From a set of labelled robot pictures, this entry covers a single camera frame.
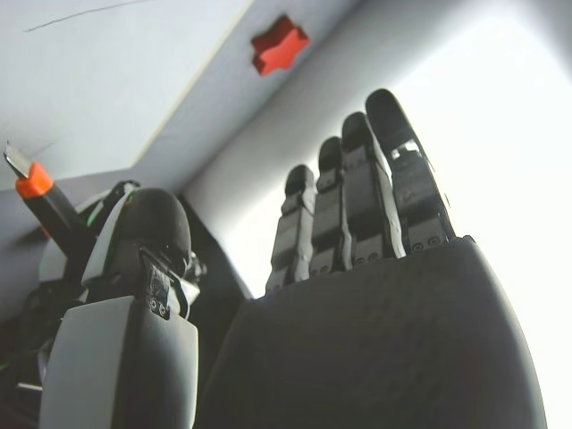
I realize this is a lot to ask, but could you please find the orange black utility knife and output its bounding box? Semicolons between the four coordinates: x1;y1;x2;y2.
3;140;97;261

